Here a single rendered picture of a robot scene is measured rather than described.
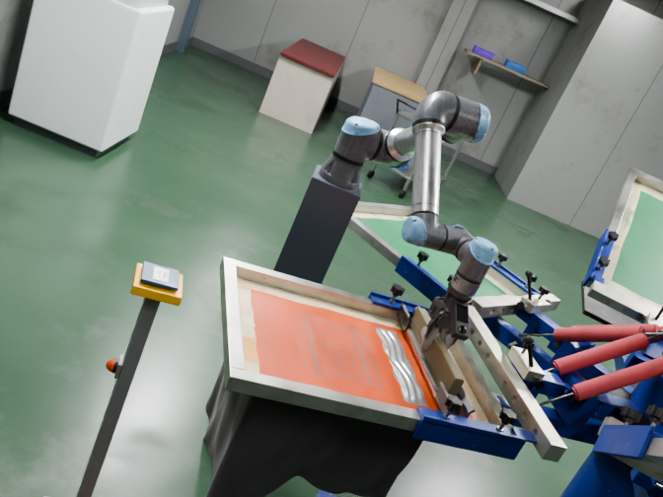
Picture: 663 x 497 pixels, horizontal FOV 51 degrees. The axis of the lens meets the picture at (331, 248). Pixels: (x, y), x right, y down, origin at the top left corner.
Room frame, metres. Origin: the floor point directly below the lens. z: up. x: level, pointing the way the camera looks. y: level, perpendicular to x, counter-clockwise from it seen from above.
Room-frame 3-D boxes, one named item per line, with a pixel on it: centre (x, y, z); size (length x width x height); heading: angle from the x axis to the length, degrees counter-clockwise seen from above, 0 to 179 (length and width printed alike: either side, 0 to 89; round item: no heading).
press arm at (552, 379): (1.90, -0.72, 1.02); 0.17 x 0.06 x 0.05; 109
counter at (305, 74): (8.88, 1.16, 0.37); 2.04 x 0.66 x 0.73; 4
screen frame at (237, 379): (1.71, -0.19, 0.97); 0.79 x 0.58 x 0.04; 109
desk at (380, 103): (9.24, 0.05, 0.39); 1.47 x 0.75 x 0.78; 4
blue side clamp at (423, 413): (1.53, -0.50, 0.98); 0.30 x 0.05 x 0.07; 109
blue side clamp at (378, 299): (2.05, -0.32, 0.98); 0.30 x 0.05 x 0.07; 109
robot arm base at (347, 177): (2.37, 0.08, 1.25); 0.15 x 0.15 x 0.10
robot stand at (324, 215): (2.37, 0.08, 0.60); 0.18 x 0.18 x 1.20; 4
